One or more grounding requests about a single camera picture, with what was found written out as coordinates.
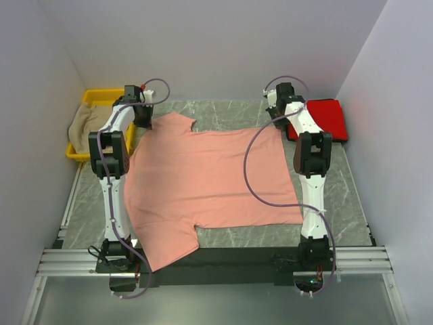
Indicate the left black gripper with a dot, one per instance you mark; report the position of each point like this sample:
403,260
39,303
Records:
147,124

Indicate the pink t shirt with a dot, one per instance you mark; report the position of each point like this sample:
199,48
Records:
180,180

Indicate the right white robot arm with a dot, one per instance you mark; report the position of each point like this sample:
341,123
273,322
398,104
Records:
311,161

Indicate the red folded t shirt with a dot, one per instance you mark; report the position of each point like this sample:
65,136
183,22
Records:
329,116

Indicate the aluminium rail frame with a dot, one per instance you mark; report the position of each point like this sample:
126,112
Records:
67,290

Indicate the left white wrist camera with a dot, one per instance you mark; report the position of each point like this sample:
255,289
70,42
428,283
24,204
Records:
147,95

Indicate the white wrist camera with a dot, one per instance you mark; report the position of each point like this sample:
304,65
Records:
271,97
147,95

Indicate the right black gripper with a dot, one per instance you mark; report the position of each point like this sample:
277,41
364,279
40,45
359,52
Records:
280,124

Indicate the yellow plastic bin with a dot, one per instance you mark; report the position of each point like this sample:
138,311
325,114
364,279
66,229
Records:
101,97

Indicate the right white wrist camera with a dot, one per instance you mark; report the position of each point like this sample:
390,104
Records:
271,97

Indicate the black base bar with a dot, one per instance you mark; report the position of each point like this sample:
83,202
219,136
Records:
206,266

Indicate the beige t shirt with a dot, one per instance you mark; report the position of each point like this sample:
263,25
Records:
87,119

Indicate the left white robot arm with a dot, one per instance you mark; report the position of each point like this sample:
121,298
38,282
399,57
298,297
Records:
109,160

